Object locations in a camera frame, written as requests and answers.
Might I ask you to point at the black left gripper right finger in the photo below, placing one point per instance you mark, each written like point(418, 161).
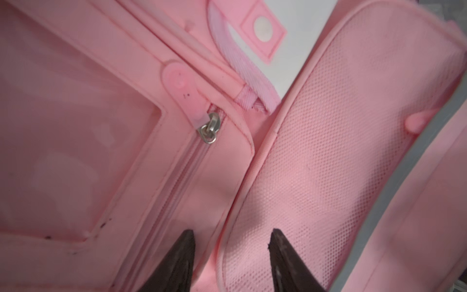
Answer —
point(289, 272)

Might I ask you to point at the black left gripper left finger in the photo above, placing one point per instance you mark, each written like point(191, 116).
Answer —
point(174, 272)

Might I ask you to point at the pink backpack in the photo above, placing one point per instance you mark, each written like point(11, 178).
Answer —
point(124, 123)

